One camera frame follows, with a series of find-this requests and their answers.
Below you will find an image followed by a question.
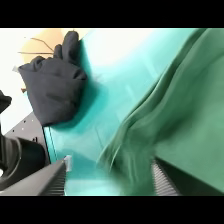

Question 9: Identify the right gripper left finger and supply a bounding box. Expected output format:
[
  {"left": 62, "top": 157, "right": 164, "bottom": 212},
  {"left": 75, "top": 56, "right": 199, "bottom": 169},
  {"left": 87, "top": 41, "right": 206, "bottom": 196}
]
[{"left": 0, "top": 159, "right": 69, "bottom": 197}]

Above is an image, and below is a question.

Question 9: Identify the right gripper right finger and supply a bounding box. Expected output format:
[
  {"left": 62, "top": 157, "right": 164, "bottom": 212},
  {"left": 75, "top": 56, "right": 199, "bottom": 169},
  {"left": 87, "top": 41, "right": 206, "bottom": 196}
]
[{"left": 150, "top": 157, "right": 224, "bottom": 197}]

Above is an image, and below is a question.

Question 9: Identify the green shirt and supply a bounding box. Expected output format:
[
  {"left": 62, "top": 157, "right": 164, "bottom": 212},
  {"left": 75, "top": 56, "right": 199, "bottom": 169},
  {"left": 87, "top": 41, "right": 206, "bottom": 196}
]
[{"left": 96, "top": 27, "right": 224, "bottom": 197}]

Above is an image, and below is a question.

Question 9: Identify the black garment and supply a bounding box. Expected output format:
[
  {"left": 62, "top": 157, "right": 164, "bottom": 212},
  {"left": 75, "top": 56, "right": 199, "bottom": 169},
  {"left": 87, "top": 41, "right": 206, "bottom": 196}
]
[{"left": 17, "top": 30, "right": 89, "bottom": 128}]

